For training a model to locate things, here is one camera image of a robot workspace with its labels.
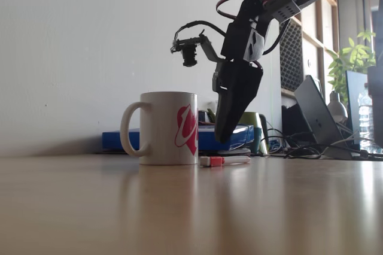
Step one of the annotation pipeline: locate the red and white marker pen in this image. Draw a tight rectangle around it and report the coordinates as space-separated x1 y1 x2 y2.
199 156 251 168

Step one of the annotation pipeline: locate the green cup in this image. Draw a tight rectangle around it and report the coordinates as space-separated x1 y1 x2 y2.
238 112 269 154

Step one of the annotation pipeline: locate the olive green slanted object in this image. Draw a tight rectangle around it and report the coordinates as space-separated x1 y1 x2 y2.
206 108 217 126

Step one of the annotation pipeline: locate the blue binder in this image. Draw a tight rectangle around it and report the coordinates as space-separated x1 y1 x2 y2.
101 125 255 151

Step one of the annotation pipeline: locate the perforated dark panel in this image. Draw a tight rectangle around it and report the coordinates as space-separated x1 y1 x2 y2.
279 20 303 92

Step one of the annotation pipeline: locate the white mug with red logo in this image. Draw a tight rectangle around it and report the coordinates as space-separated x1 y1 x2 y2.
120 92 199 166

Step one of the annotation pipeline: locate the grey laptop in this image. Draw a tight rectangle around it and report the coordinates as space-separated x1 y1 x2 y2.
293 74 354 160

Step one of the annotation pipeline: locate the wooden lattice shelf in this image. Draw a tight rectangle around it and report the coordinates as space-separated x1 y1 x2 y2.
279 0 341 94

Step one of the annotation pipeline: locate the white desk lamp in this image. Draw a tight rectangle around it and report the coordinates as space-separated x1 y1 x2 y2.
327 90 349 124

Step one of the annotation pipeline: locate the green potted plant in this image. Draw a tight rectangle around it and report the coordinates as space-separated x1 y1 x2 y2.
326 29 377 103

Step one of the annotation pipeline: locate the black monitor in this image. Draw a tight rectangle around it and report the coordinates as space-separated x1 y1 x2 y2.
345 70 370 151

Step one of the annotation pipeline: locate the clear plastic water bottle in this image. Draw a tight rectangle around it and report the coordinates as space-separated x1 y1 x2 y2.
357 92 375 153

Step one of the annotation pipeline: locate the dark grey cylindrical object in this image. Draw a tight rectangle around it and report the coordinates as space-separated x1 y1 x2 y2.
367 65 383 148

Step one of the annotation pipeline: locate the black camera on metal bracket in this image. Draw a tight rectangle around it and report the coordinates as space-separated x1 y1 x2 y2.
170 29 227 68

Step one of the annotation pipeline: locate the black camera cable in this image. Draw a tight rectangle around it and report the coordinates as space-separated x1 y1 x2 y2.
174 20 227 43

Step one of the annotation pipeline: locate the black tangled cable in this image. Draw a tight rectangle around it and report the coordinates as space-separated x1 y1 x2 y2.
266 129 333 160

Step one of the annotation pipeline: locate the white cable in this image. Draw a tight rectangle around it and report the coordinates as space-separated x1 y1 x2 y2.
324 130 361 150

